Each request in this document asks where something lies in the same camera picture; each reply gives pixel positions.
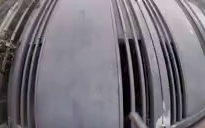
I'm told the grey metal gate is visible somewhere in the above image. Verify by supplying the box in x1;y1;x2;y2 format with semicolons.
3;0;205;128

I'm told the robot's own part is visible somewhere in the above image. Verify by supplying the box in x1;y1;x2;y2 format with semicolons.
127;111;143;128

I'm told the bush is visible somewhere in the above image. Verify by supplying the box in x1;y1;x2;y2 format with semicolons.
0;34;17;101

